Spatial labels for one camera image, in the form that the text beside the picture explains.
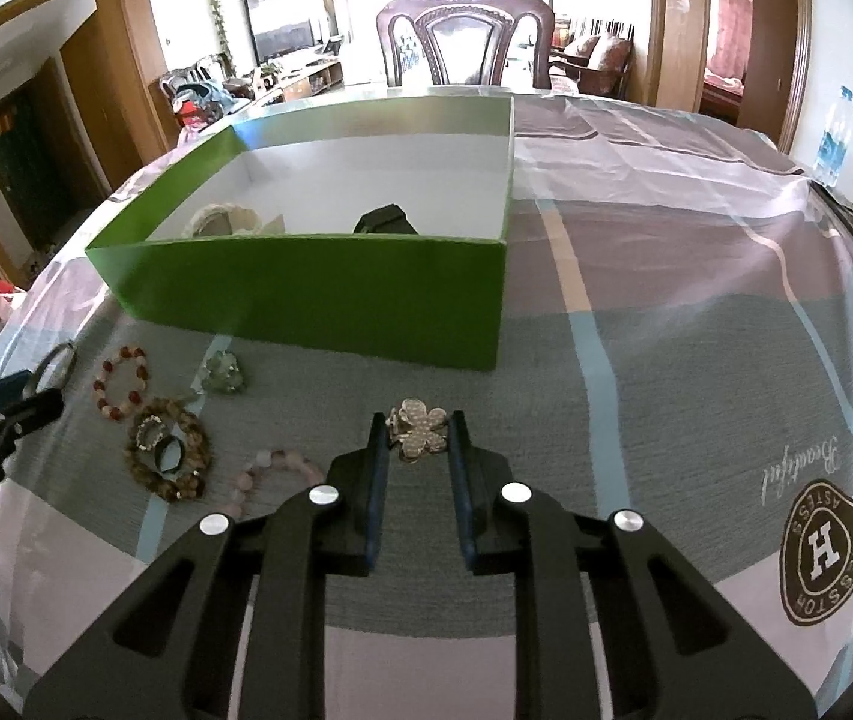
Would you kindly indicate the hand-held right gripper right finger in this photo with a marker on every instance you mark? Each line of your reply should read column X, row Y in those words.
column 458, row 487

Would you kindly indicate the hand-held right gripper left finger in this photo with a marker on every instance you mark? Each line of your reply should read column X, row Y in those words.
column 375, row 487

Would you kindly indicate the dark thin bangle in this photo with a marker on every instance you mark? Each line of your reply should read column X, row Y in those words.
column 64, row 360

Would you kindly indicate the silver flower hair clip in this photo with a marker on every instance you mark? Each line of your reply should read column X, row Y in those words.
column 417, row 427

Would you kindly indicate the green cardboard box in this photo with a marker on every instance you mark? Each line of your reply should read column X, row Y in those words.
column 321, row 292

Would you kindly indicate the dark wooden door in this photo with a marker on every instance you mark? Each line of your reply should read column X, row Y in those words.
column 17, row 165

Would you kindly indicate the plaid tablecloth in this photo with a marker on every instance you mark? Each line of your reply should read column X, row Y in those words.
column 681, row 360

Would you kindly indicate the black hair clip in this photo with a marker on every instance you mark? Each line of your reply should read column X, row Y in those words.
column 389, row 219

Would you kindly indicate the hanging green vine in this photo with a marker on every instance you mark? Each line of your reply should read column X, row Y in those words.
column 217, row 7

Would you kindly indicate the cushioned wooden armchair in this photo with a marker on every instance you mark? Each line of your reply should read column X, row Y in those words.
column 599, row 60

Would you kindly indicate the carved wooden chair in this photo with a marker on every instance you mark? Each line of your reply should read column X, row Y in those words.
column 396, row 37

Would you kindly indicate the television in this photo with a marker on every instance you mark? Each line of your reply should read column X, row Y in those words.
column 280, row 30

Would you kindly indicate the plastic water bottle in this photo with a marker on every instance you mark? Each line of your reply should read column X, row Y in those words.
column 834, row 142

